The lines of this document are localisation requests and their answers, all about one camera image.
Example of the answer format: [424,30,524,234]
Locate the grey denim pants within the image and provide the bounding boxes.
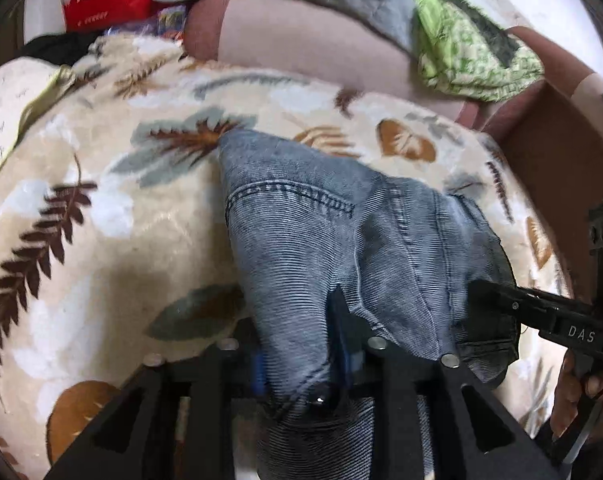
[219,130,519,479]

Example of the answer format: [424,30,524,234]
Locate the person's right hand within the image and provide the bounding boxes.
[550,349,603,443]

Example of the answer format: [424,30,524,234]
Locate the brown cardboard box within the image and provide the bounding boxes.
[499,84,603,301]

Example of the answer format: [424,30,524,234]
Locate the cream leaf-print blanket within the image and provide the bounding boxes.
[0,35,571,479]

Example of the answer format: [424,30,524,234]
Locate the green patterned cloth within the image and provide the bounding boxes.
[414,0,544,102]

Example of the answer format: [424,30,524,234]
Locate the white embroidered cushion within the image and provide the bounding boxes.
[0,58,77,168]

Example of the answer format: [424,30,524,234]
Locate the pink and maroon bolster pillow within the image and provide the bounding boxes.
[183,0,603,130]

